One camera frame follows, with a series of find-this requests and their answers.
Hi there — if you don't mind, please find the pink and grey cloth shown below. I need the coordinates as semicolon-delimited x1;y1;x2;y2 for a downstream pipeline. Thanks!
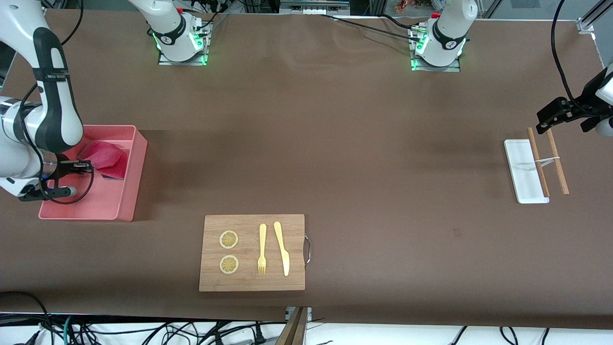
77;140;129;180

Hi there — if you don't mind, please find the wooden rod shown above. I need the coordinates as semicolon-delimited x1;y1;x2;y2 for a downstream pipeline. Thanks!
527;127;551;198
544;126;570;196

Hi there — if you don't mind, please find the pink plastic bin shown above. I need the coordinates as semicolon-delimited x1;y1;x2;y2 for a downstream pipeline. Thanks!
38;125;148;222

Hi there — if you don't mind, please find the white rectangular tray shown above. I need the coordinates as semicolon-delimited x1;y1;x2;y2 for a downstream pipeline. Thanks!
504;139;550;205

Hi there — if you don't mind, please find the yellow plastic fork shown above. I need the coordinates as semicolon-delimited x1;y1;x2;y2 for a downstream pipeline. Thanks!
258;223;267;275

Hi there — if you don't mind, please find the bamboo cutting board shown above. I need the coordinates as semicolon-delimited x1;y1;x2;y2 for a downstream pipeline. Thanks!
199;214;306;292

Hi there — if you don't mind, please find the yellow plastic knife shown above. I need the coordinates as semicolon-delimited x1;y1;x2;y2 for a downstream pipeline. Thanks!
273;221;290;277

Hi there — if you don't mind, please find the grey metal box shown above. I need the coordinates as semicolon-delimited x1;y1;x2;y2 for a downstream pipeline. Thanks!
280;0;351;15

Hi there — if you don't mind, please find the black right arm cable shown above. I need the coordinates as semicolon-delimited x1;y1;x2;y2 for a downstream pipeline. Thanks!
13;0;95;205

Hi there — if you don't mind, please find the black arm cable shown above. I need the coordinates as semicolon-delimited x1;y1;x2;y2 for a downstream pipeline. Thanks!
13;0;95;205
551;0;583;104

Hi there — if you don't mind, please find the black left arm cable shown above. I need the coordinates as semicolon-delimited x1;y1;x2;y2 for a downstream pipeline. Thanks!
551;0;583;104

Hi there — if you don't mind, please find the aluminium frame profile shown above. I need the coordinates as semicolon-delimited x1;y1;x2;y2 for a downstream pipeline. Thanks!
576;0;613;35

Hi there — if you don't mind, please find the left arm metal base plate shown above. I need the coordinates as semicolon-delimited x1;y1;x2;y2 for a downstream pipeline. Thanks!
410;24;462;73

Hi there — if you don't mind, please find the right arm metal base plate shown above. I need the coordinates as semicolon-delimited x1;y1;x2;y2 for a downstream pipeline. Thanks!
158;19;211;66

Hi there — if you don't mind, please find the black cable on table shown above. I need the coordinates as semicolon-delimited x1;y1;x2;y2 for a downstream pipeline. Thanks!
318;13;423;42

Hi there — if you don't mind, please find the wooden post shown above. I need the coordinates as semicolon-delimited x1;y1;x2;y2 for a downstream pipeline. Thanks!
275;307;308;345

